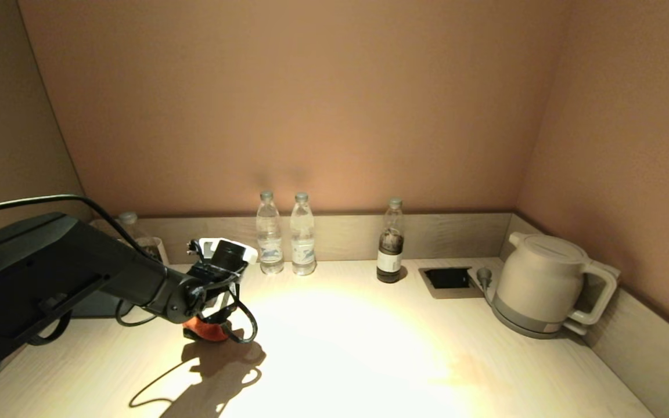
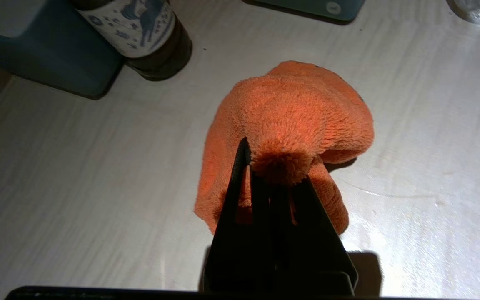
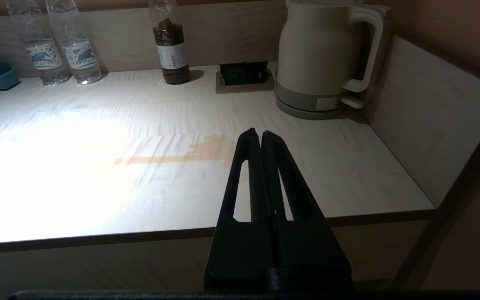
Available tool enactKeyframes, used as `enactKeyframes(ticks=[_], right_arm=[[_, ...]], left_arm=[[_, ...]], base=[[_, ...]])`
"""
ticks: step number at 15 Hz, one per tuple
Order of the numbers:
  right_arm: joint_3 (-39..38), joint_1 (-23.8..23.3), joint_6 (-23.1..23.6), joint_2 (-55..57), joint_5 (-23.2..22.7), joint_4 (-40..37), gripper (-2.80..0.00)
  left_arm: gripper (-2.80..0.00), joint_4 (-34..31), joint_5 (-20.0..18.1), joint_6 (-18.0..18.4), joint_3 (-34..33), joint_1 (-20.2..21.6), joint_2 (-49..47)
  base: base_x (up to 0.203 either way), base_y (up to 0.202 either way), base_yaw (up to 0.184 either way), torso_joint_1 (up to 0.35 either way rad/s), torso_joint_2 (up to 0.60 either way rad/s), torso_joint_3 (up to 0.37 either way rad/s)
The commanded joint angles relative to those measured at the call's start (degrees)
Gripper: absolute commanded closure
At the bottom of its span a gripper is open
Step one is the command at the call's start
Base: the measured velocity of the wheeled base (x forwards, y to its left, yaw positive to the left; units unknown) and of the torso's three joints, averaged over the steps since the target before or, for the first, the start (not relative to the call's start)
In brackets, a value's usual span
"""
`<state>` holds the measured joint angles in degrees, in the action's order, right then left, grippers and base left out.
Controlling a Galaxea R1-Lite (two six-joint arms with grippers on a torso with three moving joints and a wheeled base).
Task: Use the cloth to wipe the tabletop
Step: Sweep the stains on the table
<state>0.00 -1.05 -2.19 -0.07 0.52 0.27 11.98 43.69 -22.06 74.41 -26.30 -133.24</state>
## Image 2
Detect blue-grey tissue box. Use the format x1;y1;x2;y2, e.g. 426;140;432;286
0;0;126;100

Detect dark drink bottle patterned label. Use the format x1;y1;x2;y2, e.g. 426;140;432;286
71;0;193;82

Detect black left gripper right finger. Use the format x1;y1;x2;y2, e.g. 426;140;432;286
271;173;360;295

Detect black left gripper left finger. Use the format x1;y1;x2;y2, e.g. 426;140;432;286
200;137;277;293

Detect orange microfibre cloth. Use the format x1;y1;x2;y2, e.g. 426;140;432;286
194;60;375;236

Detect small blue tray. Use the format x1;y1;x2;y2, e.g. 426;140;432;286
242;0;366;24

